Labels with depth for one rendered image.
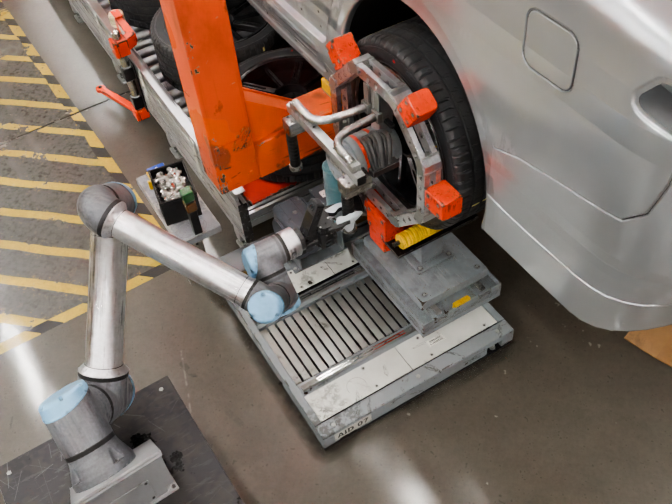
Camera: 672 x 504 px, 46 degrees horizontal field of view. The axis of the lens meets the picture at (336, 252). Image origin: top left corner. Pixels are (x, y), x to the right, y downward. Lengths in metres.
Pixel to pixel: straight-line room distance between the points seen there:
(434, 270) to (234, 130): 0.90
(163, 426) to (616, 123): 1.65
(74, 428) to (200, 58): 1.17
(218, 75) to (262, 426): 1.23
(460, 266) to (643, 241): 1.21
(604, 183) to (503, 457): 1.25
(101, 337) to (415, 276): 1.17
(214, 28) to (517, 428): 1.68
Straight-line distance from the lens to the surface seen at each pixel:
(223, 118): 2.73
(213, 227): 2.92
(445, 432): 2.86
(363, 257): 3.12
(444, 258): 3.01
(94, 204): 2.25
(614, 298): 2.10
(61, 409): 2.36
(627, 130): 1.76
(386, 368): 2.90
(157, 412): 2.67
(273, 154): 2.92
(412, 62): 2.33
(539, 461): 2.84
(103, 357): 2.48
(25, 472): 2.71
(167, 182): 2.96
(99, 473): 2.36
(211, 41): 2.57
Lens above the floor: 2.50
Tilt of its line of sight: 48 degrees down
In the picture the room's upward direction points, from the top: 6 degrees counter-clockwise
